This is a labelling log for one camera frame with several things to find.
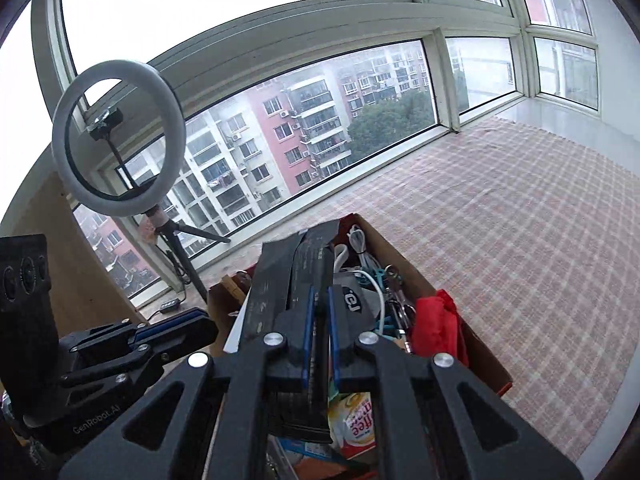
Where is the large wooden board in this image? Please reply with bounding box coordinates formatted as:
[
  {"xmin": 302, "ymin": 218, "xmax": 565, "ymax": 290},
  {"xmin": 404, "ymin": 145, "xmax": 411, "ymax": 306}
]
[{"xmin": 1, "ymin": 170, "xmax": 143, "ymax": 336}]

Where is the black tripod stand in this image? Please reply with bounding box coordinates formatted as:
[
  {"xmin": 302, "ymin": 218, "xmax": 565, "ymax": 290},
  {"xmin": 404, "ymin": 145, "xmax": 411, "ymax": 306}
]
[{"xmin": 144, "ymin": 206, "xmax": 231, "ymax": 304}]

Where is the person's left hand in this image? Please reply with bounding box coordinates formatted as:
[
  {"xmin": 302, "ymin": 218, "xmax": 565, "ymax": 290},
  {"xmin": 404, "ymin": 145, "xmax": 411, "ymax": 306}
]
[{"xmin": 1, "ymin": 391, "xmax": 61, "ymax": 479}]

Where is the black tracking camera module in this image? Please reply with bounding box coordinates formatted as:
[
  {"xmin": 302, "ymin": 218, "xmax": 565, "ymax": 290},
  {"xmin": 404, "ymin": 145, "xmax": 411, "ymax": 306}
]
[{"xmin": 1, "ymin": 234, "xmax": 58, "ymax": 418}]

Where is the black light power cable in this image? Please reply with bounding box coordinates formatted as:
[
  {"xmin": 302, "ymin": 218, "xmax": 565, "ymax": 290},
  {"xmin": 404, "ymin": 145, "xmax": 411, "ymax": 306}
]
[{"xmin": 150, "ymin": 244, "xmax": 189, "ymax": 319}]

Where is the white ring light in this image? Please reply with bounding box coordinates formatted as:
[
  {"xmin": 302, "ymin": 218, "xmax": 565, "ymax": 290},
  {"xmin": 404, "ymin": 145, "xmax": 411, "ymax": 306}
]
[{"xmin": 51, "ymin": 58, "xmax": 188, "ymax": 219}]

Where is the black inline cable remote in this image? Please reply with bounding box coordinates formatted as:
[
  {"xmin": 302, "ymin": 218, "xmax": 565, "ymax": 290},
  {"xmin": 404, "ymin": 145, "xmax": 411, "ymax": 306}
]
[{"xmin": 158, "ymin": 298, "xmax": 182, "ymax": 314}]

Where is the white product box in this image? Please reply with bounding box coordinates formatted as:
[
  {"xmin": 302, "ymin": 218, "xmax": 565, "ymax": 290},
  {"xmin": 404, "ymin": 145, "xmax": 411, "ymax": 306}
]
[{"xmin": 224, "ymin": 296, "xmax": 250, "ymax": 354}]

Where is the red cardboard box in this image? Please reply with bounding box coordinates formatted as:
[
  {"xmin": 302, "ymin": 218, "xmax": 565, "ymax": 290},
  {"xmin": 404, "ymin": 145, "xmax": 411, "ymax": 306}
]
[{"xmin": 207, "ymin": 212, "xmax": 516, "ymax": 480}]

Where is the black foil package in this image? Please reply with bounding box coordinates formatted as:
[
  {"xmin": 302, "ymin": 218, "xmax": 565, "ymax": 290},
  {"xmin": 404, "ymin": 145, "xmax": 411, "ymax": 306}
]
[{"xmin": 239, "ymin": 220, "xmax": 340, "ymax": 444}]

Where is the red cloth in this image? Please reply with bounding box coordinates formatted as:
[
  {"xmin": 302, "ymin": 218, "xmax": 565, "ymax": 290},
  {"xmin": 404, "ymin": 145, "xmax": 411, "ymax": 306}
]
[{"xmin": 410, "ymin": 289, "xmax": 469, "ymax": 365}]

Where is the white charging cable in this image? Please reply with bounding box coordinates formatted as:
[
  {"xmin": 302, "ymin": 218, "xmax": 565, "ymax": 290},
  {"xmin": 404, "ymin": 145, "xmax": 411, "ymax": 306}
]
[{"xmin": 332, "ymin": 224, "xmax": 388, "ymax": 336}]

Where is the blue plastic clip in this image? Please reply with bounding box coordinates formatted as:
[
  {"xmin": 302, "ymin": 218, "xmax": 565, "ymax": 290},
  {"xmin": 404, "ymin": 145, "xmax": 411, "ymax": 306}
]
[{"xmin": 372, "ymin": 264, "xmax": 401, "ymax": 292}]

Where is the red white snack packet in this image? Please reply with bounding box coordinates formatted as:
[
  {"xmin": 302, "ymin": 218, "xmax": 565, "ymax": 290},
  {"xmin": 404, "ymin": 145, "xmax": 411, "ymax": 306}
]
[{"xmin": 328, "ymin": 392, "xmax": 376, "ymax": 460}]

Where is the pink plaid tablecloth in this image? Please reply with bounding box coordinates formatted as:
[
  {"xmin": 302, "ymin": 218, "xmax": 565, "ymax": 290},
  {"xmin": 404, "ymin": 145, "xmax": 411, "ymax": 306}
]
[{"xmin": 139, "ymin": 116, "xmax": 640, "ymax": 463}]

